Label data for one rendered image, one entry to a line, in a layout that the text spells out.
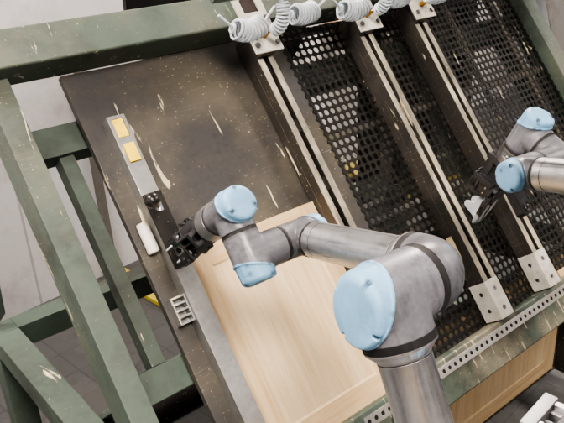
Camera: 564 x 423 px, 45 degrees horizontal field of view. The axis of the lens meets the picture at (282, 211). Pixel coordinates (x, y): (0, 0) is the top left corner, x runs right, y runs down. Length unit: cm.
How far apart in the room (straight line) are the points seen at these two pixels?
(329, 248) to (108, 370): 60
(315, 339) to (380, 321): 90
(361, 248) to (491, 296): 106
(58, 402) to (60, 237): 75
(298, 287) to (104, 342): 56
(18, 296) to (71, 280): 272
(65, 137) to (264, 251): 70
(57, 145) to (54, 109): 232
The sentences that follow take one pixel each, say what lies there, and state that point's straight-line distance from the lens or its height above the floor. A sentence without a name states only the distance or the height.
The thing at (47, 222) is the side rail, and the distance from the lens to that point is 164.
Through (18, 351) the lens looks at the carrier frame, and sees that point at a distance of 254.
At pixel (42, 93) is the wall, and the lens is 408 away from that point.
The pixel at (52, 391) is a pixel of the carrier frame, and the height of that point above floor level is 79.
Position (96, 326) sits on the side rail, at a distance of 161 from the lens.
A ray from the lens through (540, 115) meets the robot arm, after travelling 176.
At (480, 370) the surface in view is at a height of 84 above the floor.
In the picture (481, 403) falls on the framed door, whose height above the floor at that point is 35.
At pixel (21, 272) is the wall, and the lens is 428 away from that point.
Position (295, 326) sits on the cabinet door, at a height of 111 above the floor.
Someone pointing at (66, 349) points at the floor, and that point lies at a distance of 394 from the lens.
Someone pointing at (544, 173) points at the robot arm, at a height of 157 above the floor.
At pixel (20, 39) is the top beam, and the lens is 177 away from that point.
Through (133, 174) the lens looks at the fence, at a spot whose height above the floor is 153.
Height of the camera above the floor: 213
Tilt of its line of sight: 24 degrees down
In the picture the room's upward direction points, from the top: 3 degrees counter-clockwise
